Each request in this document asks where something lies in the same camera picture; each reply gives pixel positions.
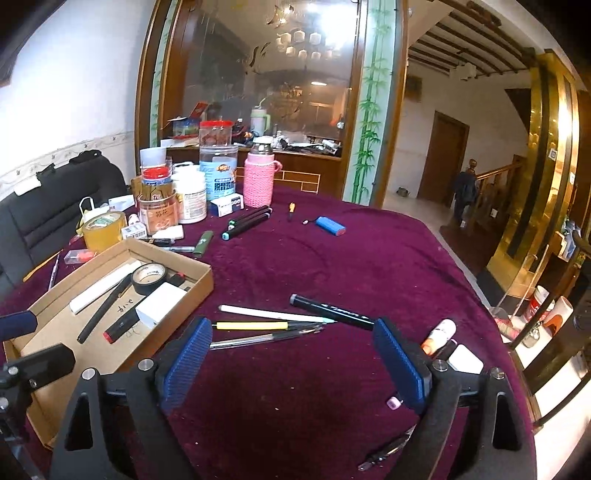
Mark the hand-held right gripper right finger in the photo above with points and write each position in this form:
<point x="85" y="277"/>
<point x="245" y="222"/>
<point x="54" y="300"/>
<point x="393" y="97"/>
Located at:
<point x="399" y="364"/>

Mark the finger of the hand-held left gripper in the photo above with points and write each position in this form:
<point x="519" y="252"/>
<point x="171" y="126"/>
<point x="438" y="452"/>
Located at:
<point x="16" y="325"/>
<point x="44" y="364"/>

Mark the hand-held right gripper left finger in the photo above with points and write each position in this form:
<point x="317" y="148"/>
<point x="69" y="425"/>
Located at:
<point x="184" y="364"/>

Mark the shallow cardboard box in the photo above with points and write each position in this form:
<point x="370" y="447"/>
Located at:
<point x="60" y="360"/>

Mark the black marker pink cap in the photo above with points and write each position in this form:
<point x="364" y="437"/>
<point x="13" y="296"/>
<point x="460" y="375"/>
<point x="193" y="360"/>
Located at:
<point x="394" y="402"/>

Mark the white glue tube orange cap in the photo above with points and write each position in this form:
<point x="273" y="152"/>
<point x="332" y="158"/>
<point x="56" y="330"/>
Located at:
<point x="438" y="337"/>

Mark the white power bank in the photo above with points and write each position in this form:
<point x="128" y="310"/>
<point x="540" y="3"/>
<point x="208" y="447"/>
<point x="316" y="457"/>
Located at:
<point x="161" y="304"/>

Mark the white charger cube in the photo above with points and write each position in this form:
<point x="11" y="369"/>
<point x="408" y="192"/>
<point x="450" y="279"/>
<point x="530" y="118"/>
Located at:
<point x="466" y="359"/>

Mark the yellow pen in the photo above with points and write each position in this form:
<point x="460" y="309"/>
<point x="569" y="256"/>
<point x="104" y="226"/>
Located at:
<point x="249" y="326"/>

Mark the black marker red end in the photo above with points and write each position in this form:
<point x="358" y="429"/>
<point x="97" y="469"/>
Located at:
<point x="120" y="325"/>

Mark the clear ballpoint pen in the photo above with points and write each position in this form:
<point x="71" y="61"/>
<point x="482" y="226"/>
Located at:
<point x="258" y="340"/>

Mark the long black pen silver clip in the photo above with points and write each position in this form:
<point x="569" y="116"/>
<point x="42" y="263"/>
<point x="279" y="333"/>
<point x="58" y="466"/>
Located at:
<point x="104" y="309"/>

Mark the black marker grey cap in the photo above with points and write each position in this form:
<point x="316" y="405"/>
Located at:
<point x="332" y="311"/>

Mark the dark metal pen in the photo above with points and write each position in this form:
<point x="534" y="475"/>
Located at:
<point x="383" y="454"/>

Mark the black tape roll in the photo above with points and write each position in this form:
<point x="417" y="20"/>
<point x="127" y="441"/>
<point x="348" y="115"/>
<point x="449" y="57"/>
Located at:
<point x="138" y="281"/>

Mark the white paint marker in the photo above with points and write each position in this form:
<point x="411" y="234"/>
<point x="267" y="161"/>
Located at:
<point x="104" y="288"/>

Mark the thin white pen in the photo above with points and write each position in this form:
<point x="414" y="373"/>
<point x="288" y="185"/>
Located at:
<point x="277" y="314"/>

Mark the thin dark pen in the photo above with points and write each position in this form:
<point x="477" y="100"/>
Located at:
<point x="54" y="272"/>

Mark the small red clear case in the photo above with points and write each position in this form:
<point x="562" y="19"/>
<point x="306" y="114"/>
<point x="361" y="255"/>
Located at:
<point x="81" y="256"/>

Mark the green lighter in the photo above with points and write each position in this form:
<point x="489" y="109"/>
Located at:
<point x="203" y="244"/>

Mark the yellow packing tape roll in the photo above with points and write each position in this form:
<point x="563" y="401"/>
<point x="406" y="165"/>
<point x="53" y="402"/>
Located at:
<point x="104" y="233"/>

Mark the black sofa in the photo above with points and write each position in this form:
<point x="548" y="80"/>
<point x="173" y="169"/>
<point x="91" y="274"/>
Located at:
<point x="55" y="203"/>

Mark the white eraser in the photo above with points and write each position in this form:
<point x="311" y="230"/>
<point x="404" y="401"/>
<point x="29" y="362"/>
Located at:
<point x="168" y="233"/>

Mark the small barcode box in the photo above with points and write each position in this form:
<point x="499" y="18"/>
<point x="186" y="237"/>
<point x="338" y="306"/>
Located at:
<point x="133" y="231"/>

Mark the black marker teal cap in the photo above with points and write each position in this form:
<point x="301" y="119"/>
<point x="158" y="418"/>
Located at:
<point x="244" y="227"/>

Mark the white cup red label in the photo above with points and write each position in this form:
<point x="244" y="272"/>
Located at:
<point x="538" y="304"/>

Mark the blue battery pack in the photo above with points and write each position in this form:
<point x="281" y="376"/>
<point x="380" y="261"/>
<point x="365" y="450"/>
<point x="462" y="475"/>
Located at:
<point x="330" y="226"/>

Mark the clear jar orange label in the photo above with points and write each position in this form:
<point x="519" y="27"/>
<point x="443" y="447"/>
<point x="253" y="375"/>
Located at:
<point x="159" y="207"/>

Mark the black double-ended marker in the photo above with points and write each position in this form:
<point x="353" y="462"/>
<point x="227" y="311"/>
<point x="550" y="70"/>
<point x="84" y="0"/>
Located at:
<point x="251" y="213"/>
<point x="249" y="219"/>

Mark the dark wooden chair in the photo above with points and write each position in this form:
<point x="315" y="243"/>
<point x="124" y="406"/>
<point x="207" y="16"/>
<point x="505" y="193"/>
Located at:
<point x="563" y="360"/>

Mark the small blue white box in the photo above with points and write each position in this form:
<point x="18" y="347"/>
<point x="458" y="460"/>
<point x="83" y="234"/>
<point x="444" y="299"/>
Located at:
<point x="226" y="205"/>

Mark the white orange cup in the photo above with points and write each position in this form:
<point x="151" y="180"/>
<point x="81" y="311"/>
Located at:
<point x="557" y="316"/>

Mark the white plastic jar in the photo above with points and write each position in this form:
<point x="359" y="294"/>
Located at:
<point x="191" y="198"/>

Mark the metal pot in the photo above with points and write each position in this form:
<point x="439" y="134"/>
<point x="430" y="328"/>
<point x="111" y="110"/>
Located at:
<point x="404" y="191"/>

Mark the plastic jar blue label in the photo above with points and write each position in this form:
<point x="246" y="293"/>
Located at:
<point x="219" y="175"/>

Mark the wooden stair railing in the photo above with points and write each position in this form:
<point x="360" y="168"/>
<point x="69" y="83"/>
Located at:
<point x="489" y="194"/>

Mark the pink knitted bottle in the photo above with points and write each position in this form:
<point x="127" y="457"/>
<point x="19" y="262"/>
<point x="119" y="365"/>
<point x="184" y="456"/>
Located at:
<point x="261" y="180"/>

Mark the pale upturned cup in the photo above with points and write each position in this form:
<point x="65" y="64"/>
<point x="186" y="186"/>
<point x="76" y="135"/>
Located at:
<point x="153" y="158"/>

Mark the wooden door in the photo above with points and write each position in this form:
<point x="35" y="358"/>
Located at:
<point x="443" y="157"/>

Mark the gold pillar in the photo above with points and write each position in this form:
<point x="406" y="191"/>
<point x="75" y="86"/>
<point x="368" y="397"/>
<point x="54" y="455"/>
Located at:
<point x="531" y="184"/>

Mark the clear jar red lid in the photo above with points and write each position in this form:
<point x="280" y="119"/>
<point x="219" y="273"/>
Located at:
<point x="216" y="134"/>

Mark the colourful small carton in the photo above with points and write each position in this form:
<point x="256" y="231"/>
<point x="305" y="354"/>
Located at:
<point x="182" y="128"/>

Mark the bamboo painted panel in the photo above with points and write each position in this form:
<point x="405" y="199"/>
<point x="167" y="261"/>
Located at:
<point x="374" y="115"/>

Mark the white green tumbler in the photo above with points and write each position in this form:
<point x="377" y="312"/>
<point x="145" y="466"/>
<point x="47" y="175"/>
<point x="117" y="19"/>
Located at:
<point x="260" y="122"/>

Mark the wood-framed glass partition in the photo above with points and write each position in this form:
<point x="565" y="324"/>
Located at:
<point x="258" y="92"/>

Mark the white chandelier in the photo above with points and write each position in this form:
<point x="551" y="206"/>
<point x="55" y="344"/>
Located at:
<point x="307" y="44"/>

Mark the dark picture frame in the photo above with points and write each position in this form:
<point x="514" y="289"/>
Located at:
<point x="9" y="60"/>

